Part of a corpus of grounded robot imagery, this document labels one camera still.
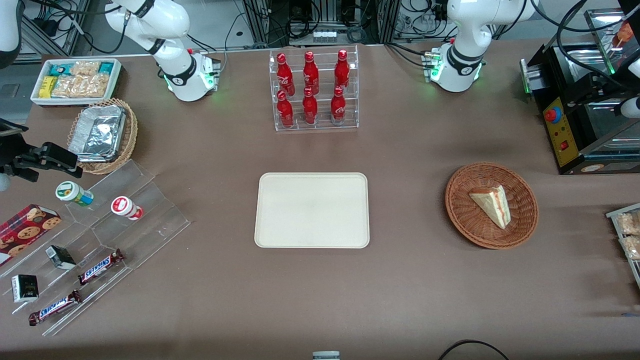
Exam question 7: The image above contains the triangular sandwich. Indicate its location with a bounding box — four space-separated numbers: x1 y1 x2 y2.
468 185 512 230

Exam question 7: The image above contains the red cookie box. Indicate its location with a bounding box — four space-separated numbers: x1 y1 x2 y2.
0 203 63 268

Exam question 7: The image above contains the cream rectangular serving tray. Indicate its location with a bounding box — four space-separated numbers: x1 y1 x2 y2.
254 172 371 249

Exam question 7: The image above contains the yellow snack packet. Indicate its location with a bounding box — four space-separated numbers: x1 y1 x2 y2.
38 76 59 99

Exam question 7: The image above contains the white rectangular snack bin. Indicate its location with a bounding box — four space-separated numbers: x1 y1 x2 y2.
30 58 123 108

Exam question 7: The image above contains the aluminium foil container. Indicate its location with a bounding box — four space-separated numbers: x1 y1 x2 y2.
67 104 127 163

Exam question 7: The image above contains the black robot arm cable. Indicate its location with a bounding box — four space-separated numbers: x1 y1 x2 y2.
530 0 627 77

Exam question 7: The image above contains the red cola bottle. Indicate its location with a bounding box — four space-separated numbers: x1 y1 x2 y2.
302 87 319 126
333 49 351 92
330 86 348 126
276 53 295 97
302 51 320 95
276 90 295 129

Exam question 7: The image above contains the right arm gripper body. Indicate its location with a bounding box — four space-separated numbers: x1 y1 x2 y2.
0 135 32 174

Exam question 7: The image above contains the clear acrylic bottle rack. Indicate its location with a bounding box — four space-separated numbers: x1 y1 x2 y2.
269 45 360 132

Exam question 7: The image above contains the Snickers chocolate bar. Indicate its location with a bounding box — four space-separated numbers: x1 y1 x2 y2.
77 248 126 287
28 289 83 327

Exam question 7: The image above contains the aluminium profile rack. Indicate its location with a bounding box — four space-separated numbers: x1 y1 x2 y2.
243 0 402 47

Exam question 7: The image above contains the round brown wicker basket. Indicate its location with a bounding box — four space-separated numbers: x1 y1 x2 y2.
445 161 539 250

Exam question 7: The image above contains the green label yogurt cup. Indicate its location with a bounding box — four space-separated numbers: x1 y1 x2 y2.
55 181 95 208

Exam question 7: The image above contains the black food warmer machine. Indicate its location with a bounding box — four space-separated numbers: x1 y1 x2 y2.
520 7 640 176

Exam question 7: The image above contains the red label yogurt cup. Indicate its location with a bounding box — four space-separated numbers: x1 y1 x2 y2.
110 196 145 222

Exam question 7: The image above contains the clear acrylic stepped display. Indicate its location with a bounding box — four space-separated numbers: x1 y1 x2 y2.
0 159 192 337

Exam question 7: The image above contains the clear bag of crackers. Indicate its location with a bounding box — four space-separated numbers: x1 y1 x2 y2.
51 74 111 100
70 61 101 79

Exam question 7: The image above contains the light wicker basket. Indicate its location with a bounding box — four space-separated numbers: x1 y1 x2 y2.
66 97 139 175

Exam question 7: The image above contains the wrapped pastry bag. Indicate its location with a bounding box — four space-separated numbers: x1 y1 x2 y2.
616 211 640 236
620 235 640 261

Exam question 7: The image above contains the black cable on table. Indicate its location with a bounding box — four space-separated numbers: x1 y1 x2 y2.
438 339 510 360

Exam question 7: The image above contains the metal tray with pastries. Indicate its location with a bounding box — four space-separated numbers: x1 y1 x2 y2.
605 202 640 290

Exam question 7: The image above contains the small black carton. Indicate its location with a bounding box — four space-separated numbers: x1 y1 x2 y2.
45 244 77 271
11 274 40 304

